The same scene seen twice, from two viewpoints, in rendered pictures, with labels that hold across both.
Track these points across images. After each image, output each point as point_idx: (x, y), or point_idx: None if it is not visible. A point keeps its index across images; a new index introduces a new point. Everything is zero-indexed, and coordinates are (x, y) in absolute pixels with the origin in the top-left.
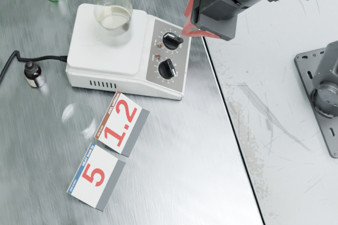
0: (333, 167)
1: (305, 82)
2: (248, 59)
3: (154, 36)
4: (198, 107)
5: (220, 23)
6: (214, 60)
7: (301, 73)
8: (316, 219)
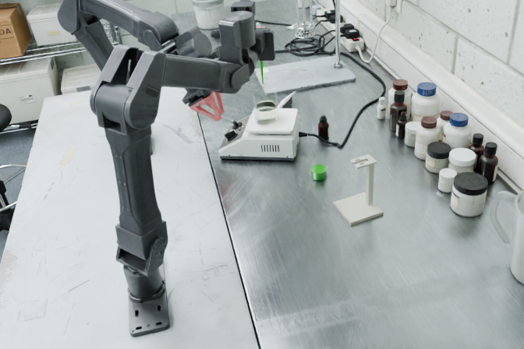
0: None
1: (150, 142)
2: (182, 153)
3: (242, 131)
4: (220, 133)
5: None
6: (205, 151)
7: (150, 145)
8: (167, 104)
